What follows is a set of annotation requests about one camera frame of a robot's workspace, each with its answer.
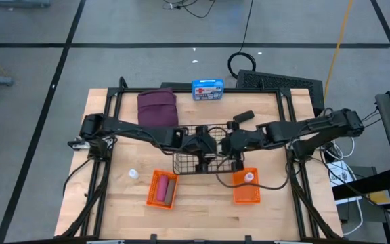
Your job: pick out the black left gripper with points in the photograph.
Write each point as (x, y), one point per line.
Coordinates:
(200, 144)

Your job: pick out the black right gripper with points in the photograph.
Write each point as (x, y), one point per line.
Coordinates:
(240, 140)

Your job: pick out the black marker cap object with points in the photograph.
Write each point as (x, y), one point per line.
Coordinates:
(245, 116)

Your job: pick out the tan bandage roll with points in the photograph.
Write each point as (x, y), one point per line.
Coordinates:
(170, 192)

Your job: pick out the pink bandage roll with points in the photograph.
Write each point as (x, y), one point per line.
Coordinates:
(162, 188)

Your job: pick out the maroon fabric pouch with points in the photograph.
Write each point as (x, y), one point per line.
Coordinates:
(157, 105)

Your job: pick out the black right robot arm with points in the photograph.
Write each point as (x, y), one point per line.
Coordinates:
(317, 127)

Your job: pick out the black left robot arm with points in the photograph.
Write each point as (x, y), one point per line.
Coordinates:
(130, 128)

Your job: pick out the orange plastic tray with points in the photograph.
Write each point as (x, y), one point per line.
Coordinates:
(151, 196)
(245, 196)

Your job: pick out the blue first aid kit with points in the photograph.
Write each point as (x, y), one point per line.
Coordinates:
(208, 89)

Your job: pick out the grey metal plate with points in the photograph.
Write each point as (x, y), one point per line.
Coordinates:
(105, 242)
(293, 242)

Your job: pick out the white printed paper sheet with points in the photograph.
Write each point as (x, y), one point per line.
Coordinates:
(342, 176)

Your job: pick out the black metal beam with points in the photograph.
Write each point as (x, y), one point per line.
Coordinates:
(367, 184)

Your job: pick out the grey floor box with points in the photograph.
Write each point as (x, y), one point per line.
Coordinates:
(372, 211)

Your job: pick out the yellow flat item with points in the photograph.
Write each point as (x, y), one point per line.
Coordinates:
(383, 198)

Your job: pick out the black frame bracket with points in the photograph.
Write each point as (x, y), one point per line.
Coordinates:
(248, 239)
(153, 238)

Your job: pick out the silver aluminium bracket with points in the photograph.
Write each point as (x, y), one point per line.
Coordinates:
(80, 145)

